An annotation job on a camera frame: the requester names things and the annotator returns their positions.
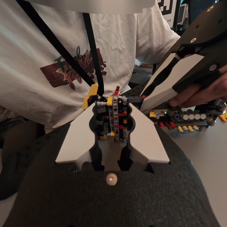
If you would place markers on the person's dark trousers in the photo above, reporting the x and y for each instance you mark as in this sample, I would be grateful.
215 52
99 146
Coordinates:
19 129

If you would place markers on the pile of loose lego pieces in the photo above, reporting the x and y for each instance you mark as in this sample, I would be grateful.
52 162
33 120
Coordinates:
223 117

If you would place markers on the lego car chassis model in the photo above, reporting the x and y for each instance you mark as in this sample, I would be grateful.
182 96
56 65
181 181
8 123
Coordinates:
112 113

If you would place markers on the grey lego axle pin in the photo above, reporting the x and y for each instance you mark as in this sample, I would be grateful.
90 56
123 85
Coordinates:
102 103

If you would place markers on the grey mesh office chair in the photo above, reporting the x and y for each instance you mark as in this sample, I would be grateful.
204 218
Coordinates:
140 78

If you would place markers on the person's left hand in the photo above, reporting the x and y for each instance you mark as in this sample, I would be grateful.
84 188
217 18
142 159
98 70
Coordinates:
209 92

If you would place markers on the black and white sign board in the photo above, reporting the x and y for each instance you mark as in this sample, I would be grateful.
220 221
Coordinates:
170 17

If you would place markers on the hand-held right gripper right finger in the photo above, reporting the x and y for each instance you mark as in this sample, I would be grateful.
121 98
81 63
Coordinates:
147 138

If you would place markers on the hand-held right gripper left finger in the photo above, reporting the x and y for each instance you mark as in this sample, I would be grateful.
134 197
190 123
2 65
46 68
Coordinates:
78 138

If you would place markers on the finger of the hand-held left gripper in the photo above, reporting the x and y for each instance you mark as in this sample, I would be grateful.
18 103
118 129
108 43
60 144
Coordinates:
177 76
163 67

